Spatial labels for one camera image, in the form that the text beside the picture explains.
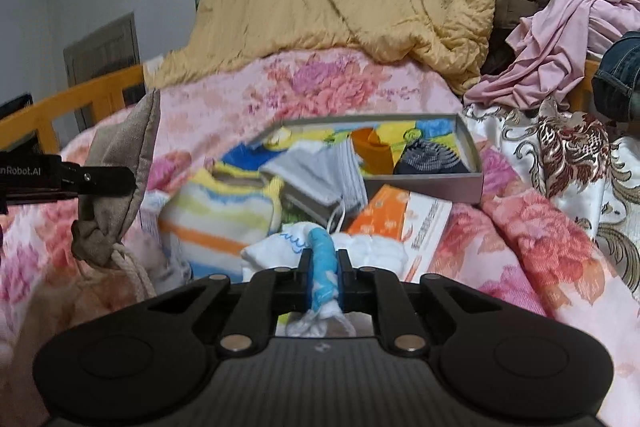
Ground black plastic crate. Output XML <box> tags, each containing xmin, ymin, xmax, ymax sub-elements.
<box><xmin>0</xmin><ymin>93</ymin><xmax>35</xmax><ymax>122</ymax></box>

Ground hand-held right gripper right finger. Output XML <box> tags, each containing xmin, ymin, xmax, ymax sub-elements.
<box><xmin>336</xmin><ymin>250</ymin><xmax>499</xmax><ymax>353</ymax></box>

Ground beige drawstring pouch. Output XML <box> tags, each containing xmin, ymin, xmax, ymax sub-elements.
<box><xmin>70</xmin><ymin>88</ymin><xmax>162</xmax><ymax>300</ymax></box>

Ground grey box with cartoon print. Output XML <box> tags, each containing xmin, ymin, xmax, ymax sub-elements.
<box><xmin>215</xmin><ymin>113</ymin><xmax>485</xmax><ymax>205</ymax></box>

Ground white gold patterned bedspread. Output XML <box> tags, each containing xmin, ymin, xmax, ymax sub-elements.
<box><xmin>462</xmin><ymin>99</ymin><xmax>640</xmax><ymax>303</ymax></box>

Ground blue trimmed white cloth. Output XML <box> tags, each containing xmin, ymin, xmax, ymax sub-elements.
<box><xmin>241</xmin><ymin>226</ymin><xmax>358</xmax><ymax>339</ymax></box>

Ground navy striped sock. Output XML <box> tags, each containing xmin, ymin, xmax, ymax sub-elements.
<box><xmin>392</xmin><ymin>138</ymin><xmax>476</xmax><ymax>175</ymax></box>

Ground blue jeans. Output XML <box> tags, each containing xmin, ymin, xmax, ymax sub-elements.
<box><xmin>592</xmin><ymin>32</ymin><xmax>640</xmax><ymax>122</ymax></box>

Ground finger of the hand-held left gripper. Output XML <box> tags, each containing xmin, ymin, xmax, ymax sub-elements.
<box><xmin>59</xmin><ymin>163</ymin><xmax>137</xmax><ymax>198</ymax></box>

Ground grey face mask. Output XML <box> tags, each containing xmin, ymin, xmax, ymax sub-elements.
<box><xmin>260</xmin><ymin>142</ymin><xmax>371</xmax><ymax>233</ymax></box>

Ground pastel striped sock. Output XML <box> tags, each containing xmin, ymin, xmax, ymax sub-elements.
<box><xmin>159</xmin><ymin>167</ymin><xmax>286</xmax><ymax>278</ymax></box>

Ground orange and white box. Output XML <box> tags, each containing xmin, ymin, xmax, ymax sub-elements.
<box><xmin>346</xmin><ymin>184</ymin><xmax>453</xmax><ymax>283</ymax></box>

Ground pink garment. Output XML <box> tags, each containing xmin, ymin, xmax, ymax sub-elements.
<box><xmin>462</xmin><ymin>0</ymin><xmax>640</xmax><ymax>110</ymax></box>

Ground wooden bed rail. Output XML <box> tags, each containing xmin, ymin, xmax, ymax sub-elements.
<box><xmin>570</xmin><ymin>59</ymin><xmax>601</xmax><ymax>112</ymax></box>
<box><xmin>0</xmin><ymin>64</ymin><xmax>151</xmax><ymax>158</ymax></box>

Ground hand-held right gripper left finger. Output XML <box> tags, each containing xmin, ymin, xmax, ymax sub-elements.
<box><xmin>149</xmin><ymin>250</ymin><xmax>313</xmax><ymax>353</ymax></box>

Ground grey door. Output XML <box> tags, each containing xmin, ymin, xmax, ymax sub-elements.
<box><xmin>62</xmin><ymin>12</ymin><xmax>141</xmax><ymax>130</ymax></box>

